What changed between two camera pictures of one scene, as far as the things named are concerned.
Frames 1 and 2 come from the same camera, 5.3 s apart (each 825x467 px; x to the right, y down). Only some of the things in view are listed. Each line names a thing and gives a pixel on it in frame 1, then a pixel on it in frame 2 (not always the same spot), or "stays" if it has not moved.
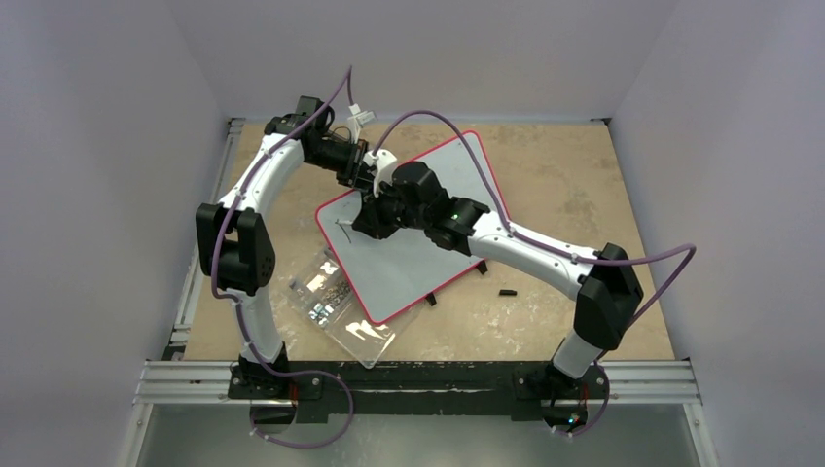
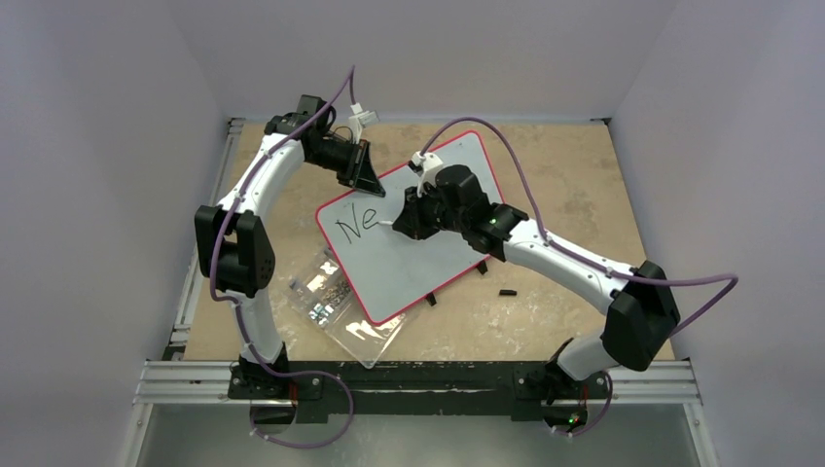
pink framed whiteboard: x=395 y=272 stays
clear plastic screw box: x=322 y=285 stays
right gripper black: x=375 y=218 → x=417 y=212
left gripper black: x=355 y=163 stays
